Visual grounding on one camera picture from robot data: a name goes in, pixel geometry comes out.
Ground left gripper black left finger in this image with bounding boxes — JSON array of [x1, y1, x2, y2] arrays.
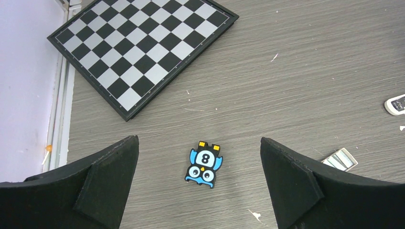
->
[[0, 135, 139, 229]]

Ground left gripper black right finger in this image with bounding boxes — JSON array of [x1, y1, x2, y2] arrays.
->
[[260, 137, 405, 229]]

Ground blue owl eraser toy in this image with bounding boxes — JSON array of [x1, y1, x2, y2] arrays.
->
[[184, 141, 223, 188]]

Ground black white chessboard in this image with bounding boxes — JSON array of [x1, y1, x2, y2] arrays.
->
[[48, 0, 238, 121]]

